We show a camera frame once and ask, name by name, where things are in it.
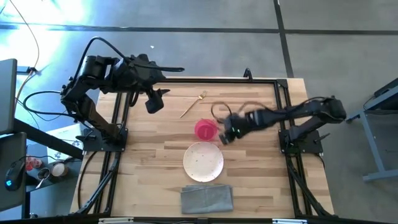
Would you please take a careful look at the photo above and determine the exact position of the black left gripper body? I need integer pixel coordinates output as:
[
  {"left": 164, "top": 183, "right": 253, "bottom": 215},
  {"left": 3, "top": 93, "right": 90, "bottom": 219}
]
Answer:
[{"left": 129, "top": 54, "right": 165, "bottom": 93}]

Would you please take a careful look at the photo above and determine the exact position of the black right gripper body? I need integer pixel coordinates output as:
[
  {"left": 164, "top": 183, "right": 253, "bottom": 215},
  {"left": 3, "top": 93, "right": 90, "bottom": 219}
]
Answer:
[{"left": 225, "top": 111, "right": 254, "bottom": 138}]

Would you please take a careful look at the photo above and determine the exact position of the pink plastic bowl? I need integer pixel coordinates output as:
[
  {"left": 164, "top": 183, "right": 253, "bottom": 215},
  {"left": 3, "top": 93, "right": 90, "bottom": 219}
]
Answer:
[{"left": 194, "top": 118, "right": 218, "bottom": 141}]

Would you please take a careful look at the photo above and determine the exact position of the speckled white plate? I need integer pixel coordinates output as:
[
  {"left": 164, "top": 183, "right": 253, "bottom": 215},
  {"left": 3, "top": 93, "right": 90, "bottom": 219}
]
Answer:
[{"left": 182, "top": 141, "right": 224, "bottom": 183}]

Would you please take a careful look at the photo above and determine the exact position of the gold fork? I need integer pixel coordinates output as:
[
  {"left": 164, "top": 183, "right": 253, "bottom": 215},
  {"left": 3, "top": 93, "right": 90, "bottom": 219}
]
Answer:
[{"left": 179, "top": 90, "right": 208, "bottom": 119}]

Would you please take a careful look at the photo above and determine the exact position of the grey cloth napkin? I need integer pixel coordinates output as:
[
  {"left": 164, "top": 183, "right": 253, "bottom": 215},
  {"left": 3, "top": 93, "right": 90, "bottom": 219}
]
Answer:
[{"left": 180, "top": 184, "right": 234, "bottom": 215}]

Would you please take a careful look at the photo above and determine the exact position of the white box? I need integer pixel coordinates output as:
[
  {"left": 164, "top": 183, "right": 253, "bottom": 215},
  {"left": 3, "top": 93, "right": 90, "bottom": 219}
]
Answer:
[{"left": 46, "top": 123, "right": 86, "bottom": 162}]

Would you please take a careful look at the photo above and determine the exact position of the brown round cup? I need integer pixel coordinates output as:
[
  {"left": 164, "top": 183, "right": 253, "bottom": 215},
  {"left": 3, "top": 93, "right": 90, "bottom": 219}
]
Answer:
[{"left": 50, "top": 161, "right": 69, "bottom": 178}]

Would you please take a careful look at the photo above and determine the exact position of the metal cup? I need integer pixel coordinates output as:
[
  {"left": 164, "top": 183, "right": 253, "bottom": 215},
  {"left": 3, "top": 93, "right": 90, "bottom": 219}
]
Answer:
[{"left": 37, "top": 167, "right": 52, "bottom": 183}]

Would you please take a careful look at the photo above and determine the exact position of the grey metal cart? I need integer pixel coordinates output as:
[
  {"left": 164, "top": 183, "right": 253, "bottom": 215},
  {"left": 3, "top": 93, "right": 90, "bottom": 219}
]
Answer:
[{"left": 346, "top": 77, "right": 398, "bottom": 183}]

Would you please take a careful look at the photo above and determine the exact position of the red small item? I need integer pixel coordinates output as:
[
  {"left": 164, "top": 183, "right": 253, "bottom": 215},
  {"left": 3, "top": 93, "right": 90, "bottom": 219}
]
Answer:
[{"left": 25, "top": 156, "right": 44, "bottom": 171}]

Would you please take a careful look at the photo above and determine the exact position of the dark laptop screen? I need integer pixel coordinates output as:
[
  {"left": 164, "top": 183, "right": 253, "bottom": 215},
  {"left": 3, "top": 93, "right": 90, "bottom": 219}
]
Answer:
[{"left": 0, "top": 58, "right": 18, "bottom": 135}]

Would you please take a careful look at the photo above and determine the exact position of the black computer mouse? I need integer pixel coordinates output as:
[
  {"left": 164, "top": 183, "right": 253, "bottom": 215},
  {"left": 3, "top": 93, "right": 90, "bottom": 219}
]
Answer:
[{"left": 4, "top": 160, "right": 25, "bottom": 191}]

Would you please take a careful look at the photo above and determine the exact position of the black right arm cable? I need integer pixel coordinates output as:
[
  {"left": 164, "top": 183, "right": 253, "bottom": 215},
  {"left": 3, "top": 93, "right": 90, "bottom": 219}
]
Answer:
[{"left": 211, "top": 101, "right": 268, "bottom": 124}]

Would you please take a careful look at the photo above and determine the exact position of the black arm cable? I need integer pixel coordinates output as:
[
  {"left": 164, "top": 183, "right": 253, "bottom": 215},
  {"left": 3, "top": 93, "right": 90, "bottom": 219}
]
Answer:
[
  {"left": 73, "top": 36, "right": 125, "bottom": 78},
  {"left": 211, "top": 101, "right": 268, "bottom": 124}
]

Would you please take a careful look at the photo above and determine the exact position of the black table frame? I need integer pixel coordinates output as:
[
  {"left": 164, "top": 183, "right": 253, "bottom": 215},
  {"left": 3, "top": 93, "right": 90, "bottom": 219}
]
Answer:
[{"left": 70, "top": 77, "right": 335, "bottom": 224}]

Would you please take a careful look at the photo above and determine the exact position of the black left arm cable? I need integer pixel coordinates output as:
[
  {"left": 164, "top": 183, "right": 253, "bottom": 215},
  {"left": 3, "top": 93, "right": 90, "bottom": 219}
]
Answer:
[{"left": 73, "top": 36, "right": 125, "bottom": 78}]

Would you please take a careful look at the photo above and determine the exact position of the silver metal bracket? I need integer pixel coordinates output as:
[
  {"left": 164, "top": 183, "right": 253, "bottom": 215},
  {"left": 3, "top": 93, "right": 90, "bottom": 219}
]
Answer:
[
  {"left": 98, "top": 217, "right": 134, "bottom": 224},
  {"left": 272, "top": 218, "right": 308, "bottom": 224}
]

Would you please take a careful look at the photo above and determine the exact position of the black floor cable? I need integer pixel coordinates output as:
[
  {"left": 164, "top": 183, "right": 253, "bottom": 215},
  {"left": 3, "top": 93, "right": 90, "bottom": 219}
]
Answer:
[{"left": 23, "top": 90, "right": 78, "bottom": 123}]

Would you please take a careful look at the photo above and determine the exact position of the orange floor cable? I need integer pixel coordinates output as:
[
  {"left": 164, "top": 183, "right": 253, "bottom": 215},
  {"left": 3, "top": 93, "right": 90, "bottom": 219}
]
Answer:
[{"left": 9, "top": 0, "right": 41, "bottom": 103}]

